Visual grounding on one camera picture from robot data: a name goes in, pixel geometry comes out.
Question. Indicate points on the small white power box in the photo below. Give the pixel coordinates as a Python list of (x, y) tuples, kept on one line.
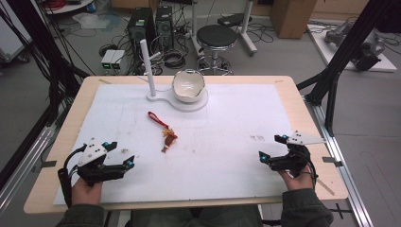
[(108, 59), (118, 59)]

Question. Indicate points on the brown cardboard box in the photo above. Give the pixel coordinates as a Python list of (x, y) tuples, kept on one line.
[(293, 17)]

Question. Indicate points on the clear plastic sheet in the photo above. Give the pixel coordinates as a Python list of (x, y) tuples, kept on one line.
[(91, 20)]

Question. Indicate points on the black computer tower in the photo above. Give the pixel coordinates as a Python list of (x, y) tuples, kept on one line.
[(164, 26), (140, 28)]

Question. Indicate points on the white floor board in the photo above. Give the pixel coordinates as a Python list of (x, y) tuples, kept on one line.
[(331, 53)]

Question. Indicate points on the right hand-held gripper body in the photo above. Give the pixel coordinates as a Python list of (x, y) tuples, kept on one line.
[(291, 162)]

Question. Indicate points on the round white table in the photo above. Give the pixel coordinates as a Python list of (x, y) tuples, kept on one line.
[(71, 6)]

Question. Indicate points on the white metal stand legs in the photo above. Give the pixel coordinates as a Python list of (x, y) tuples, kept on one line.
[(247, 28)]

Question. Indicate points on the white stand with pole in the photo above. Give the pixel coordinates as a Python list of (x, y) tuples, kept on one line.
[(148, 66)]

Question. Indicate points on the grey robot device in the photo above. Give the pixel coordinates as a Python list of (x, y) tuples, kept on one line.
[(369, 50)]

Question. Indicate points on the black frame strut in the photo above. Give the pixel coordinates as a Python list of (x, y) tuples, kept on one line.
[(343, 53)]

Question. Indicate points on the person's right hand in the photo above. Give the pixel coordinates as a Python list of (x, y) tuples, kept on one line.
[(298, 183)]

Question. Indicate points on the aluminium rail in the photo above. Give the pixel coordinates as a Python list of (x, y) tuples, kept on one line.
[(340, 157), (28, 157)]

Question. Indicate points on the black round stool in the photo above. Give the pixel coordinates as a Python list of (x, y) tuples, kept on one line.
[(217, 37)]

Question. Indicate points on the white bowl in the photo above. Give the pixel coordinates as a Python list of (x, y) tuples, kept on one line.
[(188, 86)]

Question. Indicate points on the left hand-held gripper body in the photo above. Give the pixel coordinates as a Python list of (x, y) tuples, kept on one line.
[(94, 172)]

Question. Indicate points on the person's left hand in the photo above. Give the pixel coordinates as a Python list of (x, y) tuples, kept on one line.
[(84, 191)]

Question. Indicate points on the black flat tray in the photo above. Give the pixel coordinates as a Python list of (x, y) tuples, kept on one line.
[(234, 19)]

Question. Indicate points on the white table mat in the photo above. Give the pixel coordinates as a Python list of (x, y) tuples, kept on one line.
[(214, 164)]

